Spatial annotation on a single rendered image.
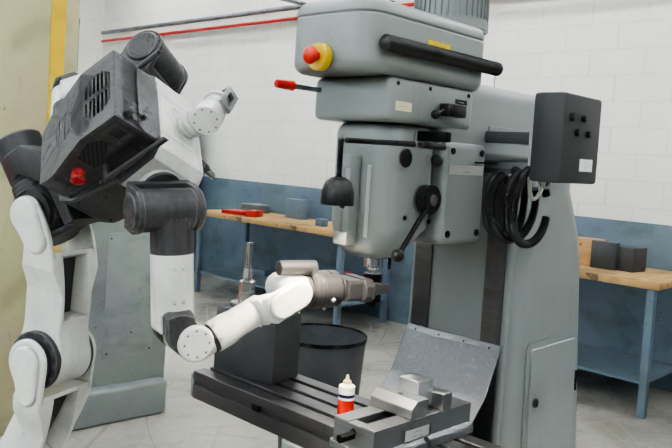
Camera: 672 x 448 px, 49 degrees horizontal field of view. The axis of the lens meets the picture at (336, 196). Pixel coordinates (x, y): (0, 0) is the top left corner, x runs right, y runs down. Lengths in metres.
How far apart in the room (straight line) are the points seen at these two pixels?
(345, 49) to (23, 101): 1.79
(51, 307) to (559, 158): 1.24
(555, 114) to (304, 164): 6.36
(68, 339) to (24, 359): 0.10
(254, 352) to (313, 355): 1.57
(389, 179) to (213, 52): 7.78
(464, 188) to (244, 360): 0.79
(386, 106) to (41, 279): 0.90
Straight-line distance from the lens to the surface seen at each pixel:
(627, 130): 6.05
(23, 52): 3.17
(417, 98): 1.73
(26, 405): 1.94
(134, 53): 1.83
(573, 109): 1.83
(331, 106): 1.77
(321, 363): 3.71
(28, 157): 1.91
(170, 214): 1.55
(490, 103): 2.01
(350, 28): 1.63
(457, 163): 1.87
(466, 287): 2.13
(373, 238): 1.73
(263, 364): 2.13
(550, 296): 2.22
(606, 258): 5.54
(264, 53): 8.67
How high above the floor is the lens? 1.54
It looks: 3 degrees down
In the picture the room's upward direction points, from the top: 4 degrees clockwise
